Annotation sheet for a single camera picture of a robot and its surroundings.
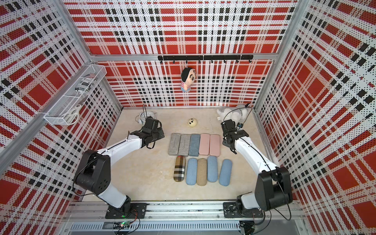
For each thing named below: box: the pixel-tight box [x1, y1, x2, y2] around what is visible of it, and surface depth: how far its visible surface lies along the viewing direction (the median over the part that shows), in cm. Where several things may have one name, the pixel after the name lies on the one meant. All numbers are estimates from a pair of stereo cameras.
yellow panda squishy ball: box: [188, 117, 198, 127], surface depth 110 cm
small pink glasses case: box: [209, 134, 221, 157], surface depth 98 cm
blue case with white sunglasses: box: [186, 157, 198, 186], surface depth 86 cm
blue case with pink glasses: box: [207, 155, 218, 183], surface depth 87 cm
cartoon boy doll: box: [180, 67, 197, 92], surface depth 93 cm
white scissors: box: [63, 104, 82, 125], surface depth 69 cm
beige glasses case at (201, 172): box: [196, 158, 208, 187], surface depth 86 cm
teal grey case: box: [188, 134, 201, 157], surface depth 98 cm
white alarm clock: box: [138, 111, 156, 125], surface depth 113 cm
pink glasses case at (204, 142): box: [198, 133, 211, 156], surface depth 98 cm
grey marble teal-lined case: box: [167, 132, 181, 156], surface depth 98 cm
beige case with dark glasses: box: [173, 155, 186, 183], surface depth 86 cm
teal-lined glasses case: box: [177, 134, 191, 157], surface depth 97 cm
